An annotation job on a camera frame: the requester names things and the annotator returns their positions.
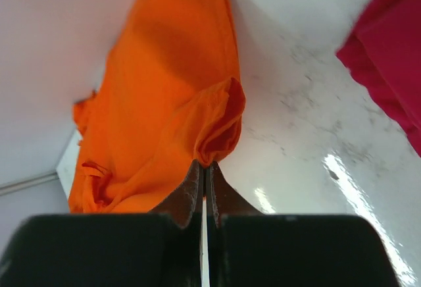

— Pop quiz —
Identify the folded crimson t shirt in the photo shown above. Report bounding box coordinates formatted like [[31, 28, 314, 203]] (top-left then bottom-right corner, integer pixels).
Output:
[[336, 0, 420, 153]]

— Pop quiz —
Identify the orange t shirt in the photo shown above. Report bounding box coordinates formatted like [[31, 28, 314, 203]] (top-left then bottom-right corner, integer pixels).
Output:
[[68, 0, 245, 213]]

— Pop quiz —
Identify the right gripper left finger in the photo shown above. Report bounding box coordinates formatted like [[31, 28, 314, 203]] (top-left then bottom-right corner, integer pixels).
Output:
[[1, 161, 203, 286]]

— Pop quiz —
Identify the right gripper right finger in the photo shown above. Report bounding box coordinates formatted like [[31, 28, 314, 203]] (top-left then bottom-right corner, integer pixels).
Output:
[[205, 163, 399, 286]]

